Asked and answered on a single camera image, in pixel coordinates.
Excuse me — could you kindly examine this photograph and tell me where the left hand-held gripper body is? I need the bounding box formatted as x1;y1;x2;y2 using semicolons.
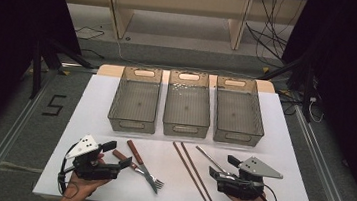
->
63;131;124;185

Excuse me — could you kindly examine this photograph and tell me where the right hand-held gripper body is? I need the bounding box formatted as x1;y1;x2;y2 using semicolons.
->
216;152;286;201

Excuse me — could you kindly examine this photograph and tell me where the brown-handled fork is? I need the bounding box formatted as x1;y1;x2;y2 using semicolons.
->
108;149;169;191

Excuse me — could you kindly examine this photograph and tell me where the brown-handled table knife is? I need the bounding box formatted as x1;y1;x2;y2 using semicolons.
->
121;138;165;195

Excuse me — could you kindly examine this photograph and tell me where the brown wooden chopstick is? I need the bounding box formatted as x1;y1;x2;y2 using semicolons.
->
174;141;228;201
166;141;222;201

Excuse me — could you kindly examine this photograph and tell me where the transparent grey plastic bin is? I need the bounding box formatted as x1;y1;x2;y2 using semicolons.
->
161;68;216;141
209;74;271;149
106;63;164;136

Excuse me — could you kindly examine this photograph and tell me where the person's left hand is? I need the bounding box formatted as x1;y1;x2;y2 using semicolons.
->
62;168;113;201

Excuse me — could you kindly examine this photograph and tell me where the black metal stand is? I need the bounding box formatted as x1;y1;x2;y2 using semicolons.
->
252;45;320;125
27;36;97;106

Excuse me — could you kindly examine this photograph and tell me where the light wooden shelf unit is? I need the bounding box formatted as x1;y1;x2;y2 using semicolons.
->
52;0;308;59

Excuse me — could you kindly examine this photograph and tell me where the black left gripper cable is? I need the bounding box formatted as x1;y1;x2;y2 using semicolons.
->
55;141;84;201

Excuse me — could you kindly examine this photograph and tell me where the aluminium floor rail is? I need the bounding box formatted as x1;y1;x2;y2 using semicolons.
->
0;64;61;201
284;104;357;201

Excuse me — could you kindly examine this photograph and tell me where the white cable with plug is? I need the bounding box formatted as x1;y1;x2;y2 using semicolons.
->
306;95;328;126

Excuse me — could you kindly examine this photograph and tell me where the black floor cable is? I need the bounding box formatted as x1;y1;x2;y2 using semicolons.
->
73;23;107;43

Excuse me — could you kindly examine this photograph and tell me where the bundle of black cables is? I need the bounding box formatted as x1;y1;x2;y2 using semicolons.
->
240;0;296;70

